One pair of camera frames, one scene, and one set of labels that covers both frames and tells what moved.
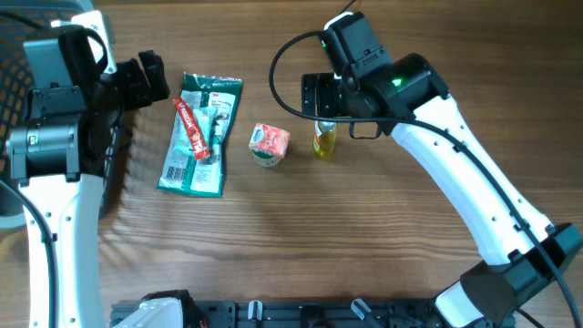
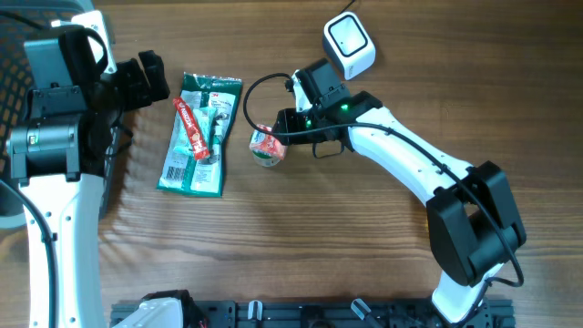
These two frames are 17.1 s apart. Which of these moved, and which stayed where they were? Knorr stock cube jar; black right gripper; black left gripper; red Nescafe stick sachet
Moved: black right gripper
Stayed: red Nescafe stick sachet; black left gripper; Knorr stock cube jar
